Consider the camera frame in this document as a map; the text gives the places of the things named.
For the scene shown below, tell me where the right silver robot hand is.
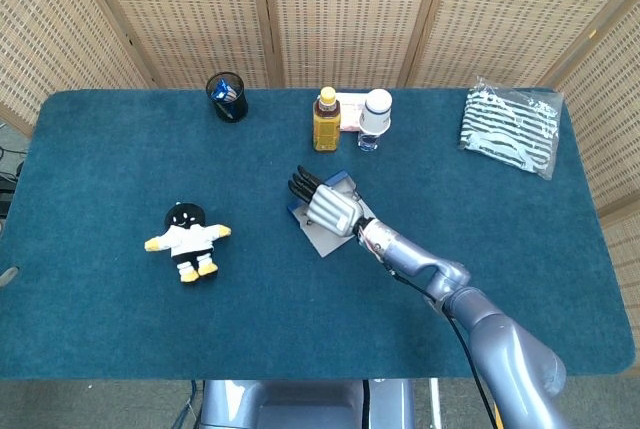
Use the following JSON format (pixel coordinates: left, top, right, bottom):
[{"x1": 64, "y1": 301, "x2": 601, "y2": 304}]
[{"x1": 288, "y1": 165, "x2": 365, "y2": 239}]

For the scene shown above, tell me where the blue grey small box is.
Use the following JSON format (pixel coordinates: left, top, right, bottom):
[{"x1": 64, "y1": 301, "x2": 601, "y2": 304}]
[{"x1": 286, "y1": 170, "x2": 376, "y2": 258}]

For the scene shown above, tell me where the clear water bottle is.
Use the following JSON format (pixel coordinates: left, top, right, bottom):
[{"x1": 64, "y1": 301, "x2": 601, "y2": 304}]
[{"x1": 357, "y1": 129, "x2": 384, "y2": 153}]

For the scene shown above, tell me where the yellow-capped tea bottle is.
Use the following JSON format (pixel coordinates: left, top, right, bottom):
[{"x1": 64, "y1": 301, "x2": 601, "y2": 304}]
[{"x1": 312, "y1": 86, "x2": 342, "y2": 153}]

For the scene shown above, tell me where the pink tissue pack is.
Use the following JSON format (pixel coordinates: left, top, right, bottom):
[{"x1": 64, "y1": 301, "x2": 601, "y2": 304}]
[{"x1": 333, "y1": 91, "x2": 370, "y2": 133}]

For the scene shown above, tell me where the white paper cup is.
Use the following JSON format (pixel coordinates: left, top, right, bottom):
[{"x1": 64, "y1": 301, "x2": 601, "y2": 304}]
[{"x1": 358, "y1": 88, "x2": 393, "y2": 134}]

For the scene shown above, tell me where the teal felt table cover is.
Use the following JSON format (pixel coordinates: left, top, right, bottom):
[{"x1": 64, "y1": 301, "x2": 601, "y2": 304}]
[{"x1": 0, "y1": 87, "x2": 636, "y2": 381}]

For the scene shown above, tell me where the black mesh pen holder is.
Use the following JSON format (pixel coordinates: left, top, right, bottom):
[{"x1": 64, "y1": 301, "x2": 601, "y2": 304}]
[{"x1": 205, "y1": 72, "x2": 250, "y2": 124}]

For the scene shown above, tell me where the black and white plush doll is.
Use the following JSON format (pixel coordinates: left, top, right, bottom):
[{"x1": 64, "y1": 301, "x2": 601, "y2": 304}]
[{"x1": 144, "y1": 202, "x2": 233, "y2": 284}]

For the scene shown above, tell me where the blue snack packet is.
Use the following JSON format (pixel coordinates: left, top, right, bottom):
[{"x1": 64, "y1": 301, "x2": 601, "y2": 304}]
[{"x1": 210, "y1": 78, "x2": 237, "y2": 103}]

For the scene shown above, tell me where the striped cloth in plastic bag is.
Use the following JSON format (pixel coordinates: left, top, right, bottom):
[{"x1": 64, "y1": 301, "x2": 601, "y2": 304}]
[{"x1": 456, "y1": 75, "x2": 565, "y2": 181}]

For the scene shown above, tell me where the woven wicker folding screen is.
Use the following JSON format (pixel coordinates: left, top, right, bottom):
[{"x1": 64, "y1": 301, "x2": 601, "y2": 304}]
[{"x1": 0, "y1": 0, "x2": 640, "y2": 300}]

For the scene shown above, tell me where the grey robot torso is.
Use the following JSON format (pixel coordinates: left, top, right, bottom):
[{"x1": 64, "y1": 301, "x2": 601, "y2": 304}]
[{"x1": 198, "y1": 378, "x2": 416, "y2": 429}]

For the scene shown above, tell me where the white table leg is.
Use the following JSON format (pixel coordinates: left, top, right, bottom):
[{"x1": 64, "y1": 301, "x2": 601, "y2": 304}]
[{"x1": 428, "y1": 378, "x2": 444, "y2": 429}]

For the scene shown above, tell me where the black cable bundle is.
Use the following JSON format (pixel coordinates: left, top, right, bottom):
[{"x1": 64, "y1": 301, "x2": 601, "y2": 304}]
[{"x1": 0, "y1": 146, "x2": 25, "y2": 220}]

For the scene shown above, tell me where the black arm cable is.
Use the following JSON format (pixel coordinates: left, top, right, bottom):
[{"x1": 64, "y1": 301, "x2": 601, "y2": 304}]
[{"x1": 387, "y1": 268, "x2": 499, "y2": 429}]

